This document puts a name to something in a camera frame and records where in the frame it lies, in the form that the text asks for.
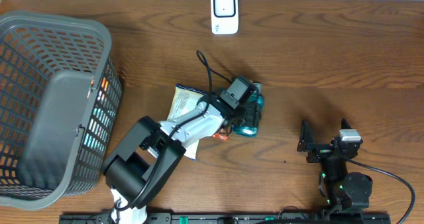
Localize teal mouthwash bottle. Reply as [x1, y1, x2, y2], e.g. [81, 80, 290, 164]
[232, 82, 264, 137]

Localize orange candy bar wrapper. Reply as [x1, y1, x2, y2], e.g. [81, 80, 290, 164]
[212, 127, 232, 141]

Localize white snack bag blue edges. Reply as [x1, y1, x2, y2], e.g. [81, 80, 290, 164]
[165, 84, 209, 161]

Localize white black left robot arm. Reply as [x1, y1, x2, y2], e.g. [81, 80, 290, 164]
[101, 89, 263, 223]

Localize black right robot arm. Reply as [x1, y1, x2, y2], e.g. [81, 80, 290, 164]
[297, 119, 373, 211]

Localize grey plastic basket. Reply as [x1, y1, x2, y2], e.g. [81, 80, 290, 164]
[1, 11, 122, 210]

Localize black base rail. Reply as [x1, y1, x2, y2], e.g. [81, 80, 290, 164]
[59, 211, 392, 224]

